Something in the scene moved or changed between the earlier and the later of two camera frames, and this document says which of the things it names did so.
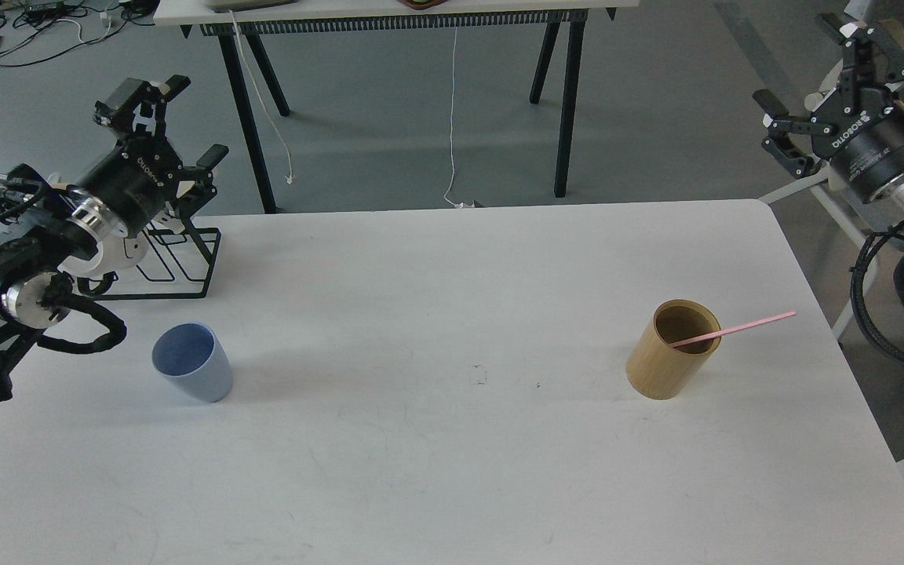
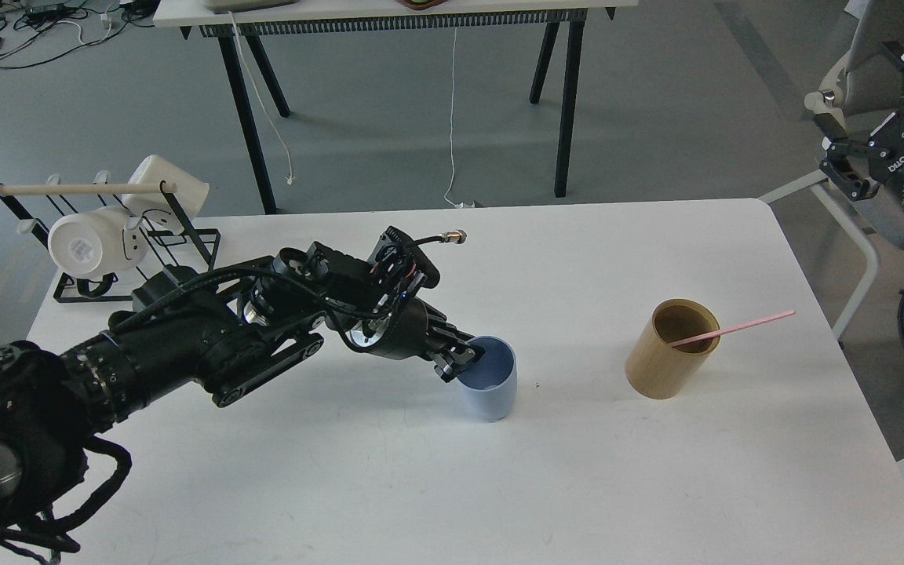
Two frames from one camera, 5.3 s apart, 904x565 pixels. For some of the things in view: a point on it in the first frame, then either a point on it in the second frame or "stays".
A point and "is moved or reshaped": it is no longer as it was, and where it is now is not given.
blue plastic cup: [193, 357] is moved or reshaped
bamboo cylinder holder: [658, 371] stays
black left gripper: [136, 180] → [404, 329]
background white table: [231, 20] stays
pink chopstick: [734, 329] stays
